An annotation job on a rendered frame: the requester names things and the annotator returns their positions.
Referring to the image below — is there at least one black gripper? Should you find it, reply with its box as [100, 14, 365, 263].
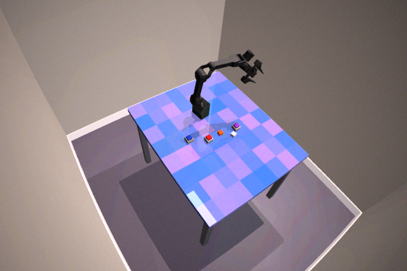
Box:
[241, 60, 263, 84]

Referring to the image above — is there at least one purple button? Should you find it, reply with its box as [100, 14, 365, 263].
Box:
[231, 123, 241, 131]

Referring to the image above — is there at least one blue button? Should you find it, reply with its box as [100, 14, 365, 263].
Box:
[184, 135, 194, 144]

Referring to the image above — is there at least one red button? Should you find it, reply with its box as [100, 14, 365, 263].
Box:
[204, 134, 214, 144]

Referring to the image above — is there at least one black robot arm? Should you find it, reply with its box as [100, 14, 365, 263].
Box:
[189, 50, 258, 111]

